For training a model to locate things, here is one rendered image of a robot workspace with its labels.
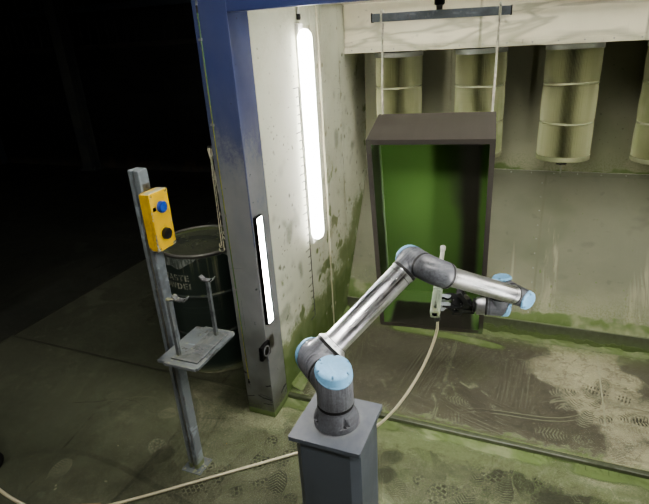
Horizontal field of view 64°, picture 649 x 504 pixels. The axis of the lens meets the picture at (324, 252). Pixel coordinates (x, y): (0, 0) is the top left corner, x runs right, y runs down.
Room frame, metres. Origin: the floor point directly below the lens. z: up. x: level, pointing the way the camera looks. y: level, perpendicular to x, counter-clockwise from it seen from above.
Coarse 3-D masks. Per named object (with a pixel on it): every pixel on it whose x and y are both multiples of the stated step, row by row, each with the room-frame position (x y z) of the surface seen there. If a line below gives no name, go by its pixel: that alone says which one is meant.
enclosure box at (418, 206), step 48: (384, 144) 2.47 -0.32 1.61; (432, 144) 2.40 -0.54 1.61; (480, 144) 2.69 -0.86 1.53; (384, 192) 2.91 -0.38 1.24; (432, 192) 2.82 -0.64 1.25; (480, 192) 2.74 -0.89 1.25; (384, 240) 2.90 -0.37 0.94; (432, 240) 2.89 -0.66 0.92; (480, 240) 2.80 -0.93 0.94; (432, 288) 2.96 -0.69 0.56
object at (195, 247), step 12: (204, 228) 3.52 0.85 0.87; (216, 228) 3.50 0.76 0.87; (180, 240) 3.33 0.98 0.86; (192, 240) 3.31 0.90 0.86; (204, 240) 3.29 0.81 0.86; (216, 240) 3.28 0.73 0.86; (168, 252) 3.10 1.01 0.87; (180, 252) 3.10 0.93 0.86; (192, 252) 3.09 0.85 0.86; (204, 252) 3.08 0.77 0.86
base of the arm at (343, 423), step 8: (352, 408) 1.66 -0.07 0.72; (320, 416) 1.65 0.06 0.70; (328, 416) 1.63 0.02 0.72; (336, 416) 1.62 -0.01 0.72; (344, 416) 1.62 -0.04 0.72; (352, 416) 1.64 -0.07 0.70; (320, 424) 1.63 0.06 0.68; (328, 424) 1.61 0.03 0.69; (336, 424) 1.61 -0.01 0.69; (344, 424) 1.62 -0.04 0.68; (352, 424) 1.63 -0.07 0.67; (328, 432) 1.61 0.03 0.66; (336, 432) 1.60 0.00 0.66; (344, 432) 1.60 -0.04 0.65
